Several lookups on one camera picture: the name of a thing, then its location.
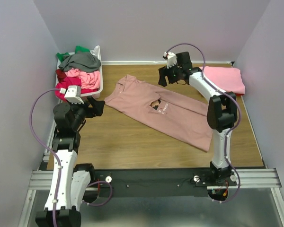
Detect dusty pink printed t-shirt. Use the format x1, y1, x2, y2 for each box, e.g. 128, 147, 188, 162
105, 75, 212, 152

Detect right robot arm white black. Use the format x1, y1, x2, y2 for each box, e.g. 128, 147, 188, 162
158, 52, 240, 187

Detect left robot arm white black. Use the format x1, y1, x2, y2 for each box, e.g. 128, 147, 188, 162
35, 96, 105, 227

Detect white laundry basket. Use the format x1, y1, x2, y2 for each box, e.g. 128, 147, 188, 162
56, 46, 103, 98

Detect pink t-shirt in basket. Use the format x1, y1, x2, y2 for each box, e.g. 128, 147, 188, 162
65, 68, 101, 90

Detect magenta t-shirt in basket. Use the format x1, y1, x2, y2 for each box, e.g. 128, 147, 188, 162
55, 77, 98, 102

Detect grey t-shirt in basket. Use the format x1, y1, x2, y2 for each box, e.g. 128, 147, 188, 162
58, 52, 101, 73

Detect dark red t-shirt in basket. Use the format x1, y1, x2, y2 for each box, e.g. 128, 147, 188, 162
55, 69, 67, 83

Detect folded light pink t-shirt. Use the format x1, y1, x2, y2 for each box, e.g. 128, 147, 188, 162
204, 66, 245, 94

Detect green t-shirt in basket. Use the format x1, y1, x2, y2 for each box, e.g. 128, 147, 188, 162
56, 45, 90, 62

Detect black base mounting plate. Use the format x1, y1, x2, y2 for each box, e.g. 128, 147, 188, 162
83, 168, 237, 204

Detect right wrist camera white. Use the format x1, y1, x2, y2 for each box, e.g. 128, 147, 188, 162
163, 52, 178, 69

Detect aluminium frame rail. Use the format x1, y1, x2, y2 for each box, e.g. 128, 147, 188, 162
17, 99, 284, 227

